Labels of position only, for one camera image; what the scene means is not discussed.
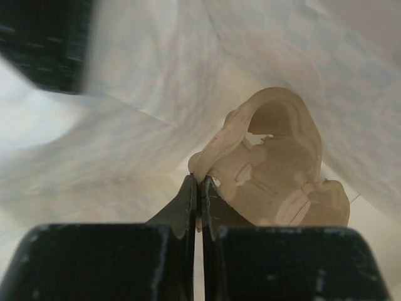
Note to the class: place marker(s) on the checkered paper takeout bag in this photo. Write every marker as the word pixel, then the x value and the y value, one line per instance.
pixel 159 74

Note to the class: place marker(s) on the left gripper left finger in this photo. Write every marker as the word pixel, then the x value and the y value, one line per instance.
pixel 103 261

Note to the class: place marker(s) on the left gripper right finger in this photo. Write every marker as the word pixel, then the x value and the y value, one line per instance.
pixel 247 262

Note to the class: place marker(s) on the single brown cup carrier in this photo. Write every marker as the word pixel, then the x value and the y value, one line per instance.
pixel 267 159

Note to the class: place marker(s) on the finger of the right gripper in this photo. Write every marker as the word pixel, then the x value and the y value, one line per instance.
pixel 47 41

